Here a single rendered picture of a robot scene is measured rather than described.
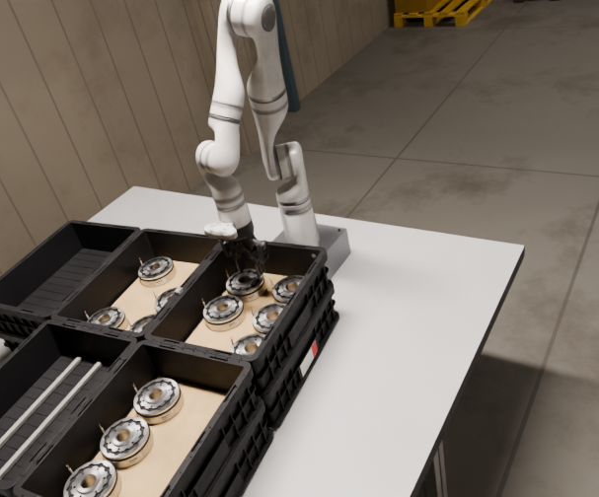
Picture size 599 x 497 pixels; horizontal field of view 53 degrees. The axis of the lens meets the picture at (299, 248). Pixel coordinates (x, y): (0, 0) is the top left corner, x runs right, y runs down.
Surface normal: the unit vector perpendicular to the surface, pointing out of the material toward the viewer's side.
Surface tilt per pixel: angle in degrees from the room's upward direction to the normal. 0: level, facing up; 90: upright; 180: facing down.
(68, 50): 90
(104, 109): 90
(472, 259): 0
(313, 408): 0
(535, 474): 0
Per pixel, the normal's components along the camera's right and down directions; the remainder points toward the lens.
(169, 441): -0.19, -0.80
